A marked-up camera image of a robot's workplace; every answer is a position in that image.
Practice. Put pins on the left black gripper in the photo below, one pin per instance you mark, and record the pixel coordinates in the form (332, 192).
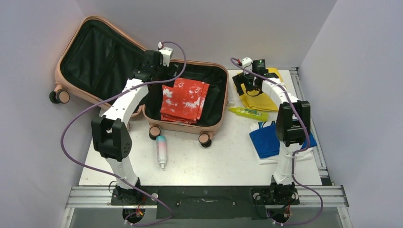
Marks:
(172, 71)

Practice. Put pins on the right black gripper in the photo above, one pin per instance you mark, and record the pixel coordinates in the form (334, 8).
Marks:
(241, 79)

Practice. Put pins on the yellow cloth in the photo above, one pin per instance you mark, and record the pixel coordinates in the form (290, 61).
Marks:
(253, 100)

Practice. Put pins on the red white tie-dye cloth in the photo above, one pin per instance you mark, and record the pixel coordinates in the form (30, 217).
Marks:
(184, 101)

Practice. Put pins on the pink hard-shell suitcase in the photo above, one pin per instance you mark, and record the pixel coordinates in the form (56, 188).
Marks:
(100, 58)

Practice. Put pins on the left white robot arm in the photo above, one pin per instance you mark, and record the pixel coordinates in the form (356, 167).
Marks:
(109, 131)

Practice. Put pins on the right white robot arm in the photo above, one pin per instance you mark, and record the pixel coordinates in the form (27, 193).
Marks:
(292, 124)

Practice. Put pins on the white toothpaste box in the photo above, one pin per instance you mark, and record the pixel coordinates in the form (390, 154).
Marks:
(230, 97)

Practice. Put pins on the yellow green tube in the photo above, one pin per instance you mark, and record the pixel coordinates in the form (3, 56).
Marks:
(248, 113)

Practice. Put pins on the blue folded cloth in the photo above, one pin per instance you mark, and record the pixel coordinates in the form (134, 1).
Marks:
(266, 141)

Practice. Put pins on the white pink spray bottle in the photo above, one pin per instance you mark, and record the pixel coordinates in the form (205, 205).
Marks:
(161, 149)

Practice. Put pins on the white printed folded cloth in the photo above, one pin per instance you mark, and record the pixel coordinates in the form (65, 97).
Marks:
(267, 160)

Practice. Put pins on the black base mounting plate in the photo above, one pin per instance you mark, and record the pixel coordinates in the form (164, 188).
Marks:
(206, 202)

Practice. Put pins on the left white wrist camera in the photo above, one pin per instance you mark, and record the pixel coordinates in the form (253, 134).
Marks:
(167, 54)

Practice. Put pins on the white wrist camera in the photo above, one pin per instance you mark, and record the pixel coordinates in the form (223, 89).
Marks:
(247, 65)
(167, 54)

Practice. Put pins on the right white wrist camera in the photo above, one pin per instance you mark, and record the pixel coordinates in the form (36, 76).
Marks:
(247, 65)

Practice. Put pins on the aluminium frame rail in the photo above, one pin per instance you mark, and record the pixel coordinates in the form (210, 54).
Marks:
(319, 207)

